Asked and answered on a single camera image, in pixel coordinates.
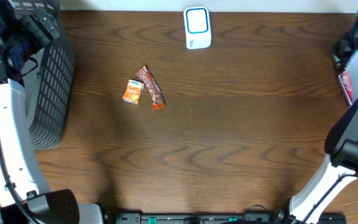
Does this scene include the small orange juice carton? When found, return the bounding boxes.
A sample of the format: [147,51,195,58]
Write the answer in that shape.
[122,80,144,105]

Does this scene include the red purple snack packet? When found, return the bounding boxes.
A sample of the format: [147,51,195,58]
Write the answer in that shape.
[337,71,353,106]

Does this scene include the brown orange chocolate bar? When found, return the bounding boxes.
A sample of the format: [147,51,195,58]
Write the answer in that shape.
[135,65,166,110]

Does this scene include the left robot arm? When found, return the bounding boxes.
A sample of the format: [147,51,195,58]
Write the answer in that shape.
[0,1,109,223]

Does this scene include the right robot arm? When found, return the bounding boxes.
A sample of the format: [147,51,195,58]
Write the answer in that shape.
[278,12,358,223]

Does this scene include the grey plastic mesh basket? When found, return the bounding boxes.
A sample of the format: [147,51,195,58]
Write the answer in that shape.
[12,0,75,149]

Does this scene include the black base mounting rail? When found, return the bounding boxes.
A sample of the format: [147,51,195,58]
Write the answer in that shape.
[114,210,301,224]

